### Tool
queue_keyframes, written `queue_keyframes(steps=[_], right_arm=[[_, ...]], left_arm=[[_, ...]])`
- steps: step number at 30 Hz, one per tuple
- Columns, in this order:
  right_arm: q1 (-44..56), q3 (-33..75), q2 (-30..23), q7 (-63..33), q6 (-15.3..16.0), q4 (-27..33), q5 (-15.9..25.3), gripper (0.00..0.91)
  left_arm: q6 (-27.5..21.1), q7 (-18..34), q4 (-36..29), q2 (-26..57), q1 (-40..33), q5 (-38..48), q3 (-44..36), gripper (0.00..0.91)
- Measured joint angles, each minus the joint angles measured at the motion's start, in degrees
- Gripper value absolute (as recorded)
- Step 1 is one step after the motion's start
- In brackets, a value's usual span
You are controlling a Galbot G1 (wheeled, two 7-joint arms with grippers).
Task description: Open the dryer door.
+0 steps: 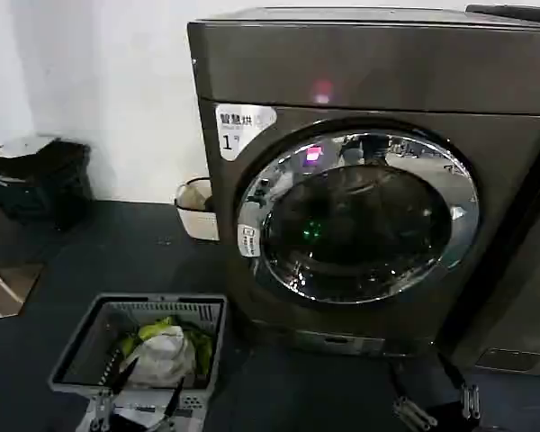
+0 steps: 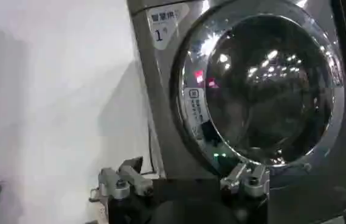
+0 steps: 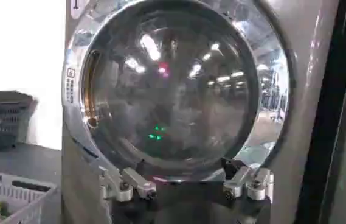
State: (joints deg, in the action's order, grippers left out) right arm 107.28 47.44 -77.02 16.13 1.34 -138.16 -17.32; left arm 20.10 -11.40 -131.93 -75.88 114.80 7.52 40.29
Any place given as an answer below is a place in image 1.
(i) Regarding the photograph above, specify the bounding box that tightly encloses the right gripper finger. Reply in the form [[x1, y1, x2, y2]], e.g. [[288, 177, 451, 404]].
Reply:
[[436, 352, 482, 418], [389, 361, 438, 428]]

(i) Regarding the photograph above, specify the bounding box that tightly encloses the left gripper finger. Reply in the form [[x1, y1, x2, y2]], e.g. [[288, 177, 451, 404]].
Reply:
[[85, 356, 140, 432], [155, 376, 185, 432]]

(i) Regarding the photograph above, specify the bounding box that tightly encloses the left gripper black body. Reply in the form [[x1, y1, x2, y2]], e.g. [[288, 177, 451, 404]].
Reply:
[[103, 414, 162, 432]]

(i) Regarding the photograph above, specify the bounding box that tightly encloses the white garment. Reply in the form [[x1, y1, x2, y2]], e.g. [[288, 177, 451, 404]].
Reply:
[[124, 324, 197, 390]]

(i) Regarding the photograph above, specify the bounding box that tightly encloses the grey plastic laundry basket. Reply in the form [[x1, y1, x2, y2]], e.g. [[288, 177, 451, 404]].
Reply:
[[48, 292, 229, 422]]

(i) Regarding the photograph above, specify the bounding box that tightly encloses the yellow-green garment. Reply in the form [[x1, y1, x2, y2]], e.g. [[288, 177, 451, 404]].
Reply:
[[119, 316, 214, 375]]

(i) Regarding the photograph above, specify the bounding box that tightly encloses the grey dryer with dark edge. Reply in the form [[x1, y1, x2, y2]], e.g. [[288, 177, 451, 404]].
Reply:
[[449, 3, 540, 379]]

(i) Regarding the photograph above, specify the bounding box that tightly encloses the brown wooden board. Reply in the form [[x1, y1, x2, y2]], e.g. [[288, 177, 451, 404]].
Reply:
[[0, 257, 45, 321]]

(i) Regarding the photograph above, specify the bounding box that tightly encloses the small white warning sticker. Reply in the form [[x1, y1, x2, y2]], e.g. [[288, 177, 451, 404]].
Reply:
[[236, 223, 265, 259]]

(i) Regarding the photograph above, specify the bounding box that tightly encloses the white plastic basket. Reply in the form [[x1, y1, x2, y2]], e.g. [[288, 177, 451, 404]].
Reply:
[[174, 176, 220, 242]]

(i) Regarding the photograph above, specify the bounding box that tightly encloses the round chrome glass dryer door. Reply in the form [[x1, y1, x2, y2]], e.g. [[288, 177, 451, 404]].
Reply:
[[236, 119, 481, 311]]

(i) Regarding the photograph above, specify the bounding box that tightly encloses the black plastic crate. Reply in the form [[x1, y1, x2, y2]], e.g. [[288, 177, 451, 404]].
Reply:
[[0, 133, 94, 231]]

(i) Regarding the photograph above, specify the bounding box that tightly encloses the large white label sticker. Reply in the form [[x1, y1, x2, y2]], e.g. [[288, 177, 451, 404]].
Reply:
[[214, 103, 278, 163]]

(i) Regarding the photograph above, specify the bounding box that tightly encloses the grey front-loading dryer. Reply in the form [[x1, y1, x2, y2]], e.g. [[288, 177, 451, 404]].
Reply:
[[186, 6, 540, 361]]

